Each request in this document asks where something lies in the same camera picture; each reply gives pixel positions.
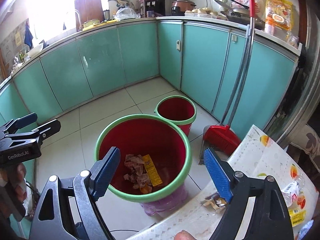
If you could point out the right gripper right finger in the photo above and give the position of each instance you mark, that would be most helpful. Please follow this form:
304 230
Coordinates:
270 218

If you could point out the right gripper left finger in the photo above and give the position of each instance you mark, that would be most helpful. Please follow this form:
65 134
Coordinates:
67 207

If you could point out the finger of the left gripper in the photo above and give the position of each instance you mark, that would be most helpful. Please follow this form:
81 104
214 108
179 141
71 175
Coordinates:
45 131
14 125

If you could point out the brown cigarette box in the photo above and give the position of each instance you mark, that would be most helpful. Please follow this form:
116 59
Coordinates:
215 201

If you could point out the crumpled brown paper trash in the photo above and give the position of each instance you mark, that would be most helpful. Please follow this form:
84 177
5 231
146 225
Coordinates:
137 174

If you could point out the teal kitchen cabinets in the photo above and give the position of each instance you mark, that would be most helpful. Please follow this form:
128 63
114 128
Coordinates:
98 71

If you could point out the person's left hand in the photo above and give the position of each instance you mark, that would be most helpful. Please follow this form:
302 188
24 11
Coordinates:
17 177

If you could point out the person's right hand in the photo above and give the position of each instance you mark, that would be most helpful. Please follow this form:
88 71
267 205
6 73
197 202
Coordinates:
183 235

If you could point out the yellow medicine box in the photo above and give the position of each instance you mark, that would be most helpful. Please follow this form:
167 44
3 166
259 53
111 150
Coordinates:
297 216

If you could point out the fruit-pattern tablecloth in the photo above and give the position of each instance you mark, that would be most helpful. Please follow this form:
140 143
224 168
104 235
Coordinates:
255 159

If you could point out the purple plastic stool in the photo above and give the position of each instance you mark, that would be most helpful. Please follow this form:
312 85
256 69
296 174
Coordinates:
167 203

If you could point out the floral cushion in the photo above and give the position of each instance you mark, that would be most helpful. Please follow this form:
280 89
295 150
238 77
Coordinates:
308 140

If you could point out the yellow wrapper in bucket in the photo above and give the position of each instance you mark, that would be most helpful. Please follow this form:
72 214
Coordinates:
151 171

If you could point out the large red green-rimmed bucket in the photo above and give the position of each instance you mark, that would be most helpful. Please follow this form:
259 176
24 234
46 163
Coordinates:
146 135

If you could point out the wooden cutting board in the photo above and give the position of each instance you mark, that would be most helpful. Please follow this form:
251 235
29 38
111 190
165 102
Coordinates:
88 10

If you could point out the small red green-rimmed bucket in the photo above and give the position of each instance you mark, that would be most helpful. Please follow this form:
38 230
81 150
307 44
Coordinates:
179 110

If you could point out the white plastic bag on counter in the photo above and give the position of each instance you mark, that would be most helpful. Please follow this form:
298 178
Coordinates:
126 13

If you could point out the pink and black water dispenser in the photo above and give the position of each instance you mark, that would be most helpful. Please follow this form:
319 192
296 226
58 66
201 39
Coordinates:
150 8

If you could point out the pink rice cooker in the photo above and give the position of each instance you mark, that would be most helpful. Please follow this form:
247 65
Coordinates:
179 7

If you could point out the steamed buns plate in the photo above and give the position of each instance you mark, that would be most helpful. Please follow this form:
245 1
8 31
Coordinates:
201 12

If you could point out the black wok pan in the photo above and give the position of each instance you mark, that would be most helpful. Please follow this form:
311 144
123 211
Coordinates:
239 15

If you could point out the yellow snack bag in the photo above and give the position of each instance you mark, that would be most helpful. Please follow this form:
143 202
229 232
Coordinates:
280 13

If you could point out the red broom with metal handle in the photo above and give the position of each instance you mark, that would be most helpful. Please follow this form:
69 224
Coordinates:
221 136

